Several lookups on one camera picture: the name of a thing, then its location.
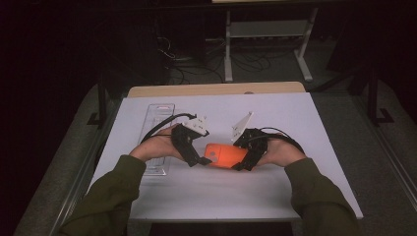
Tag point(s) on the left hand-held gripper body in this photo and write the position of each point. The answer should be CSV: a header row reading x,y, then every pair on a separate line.
x,y
183,141

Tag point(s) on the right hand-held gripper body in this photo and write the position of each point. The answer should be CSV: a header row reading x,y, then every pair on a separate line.
x,y
257,144

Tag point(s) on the orange phone case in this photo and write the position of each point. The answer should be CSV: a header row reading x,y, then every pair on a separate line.
x,y
226,155

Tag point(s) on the clear plastic box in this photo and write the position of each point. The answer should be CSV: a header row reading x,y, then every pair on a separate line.
x,y
160,113

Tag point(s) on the person's right hand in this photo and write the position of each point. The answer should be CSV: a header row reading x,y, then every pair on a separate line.
x,y
282,152

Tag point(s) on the person's left hand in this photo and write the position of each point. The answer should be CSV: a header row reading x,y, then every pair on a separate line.
x,y
157,147

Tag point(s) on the light wooden table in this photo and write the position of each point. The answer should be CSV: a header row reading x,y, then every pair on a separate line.
x,y
213,89

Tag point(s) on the black metal stand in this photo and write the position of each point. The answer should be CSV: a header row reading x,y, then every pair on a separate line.
x,y
372,98
102,101

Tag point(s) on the grey metal rail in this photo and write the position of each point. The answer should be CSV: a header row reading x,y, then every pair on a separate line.
x,y
388,147
83,177

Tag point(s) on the white metal desk frame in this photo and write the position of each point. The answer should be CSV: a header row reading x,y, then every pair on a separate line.
x,y
267,29

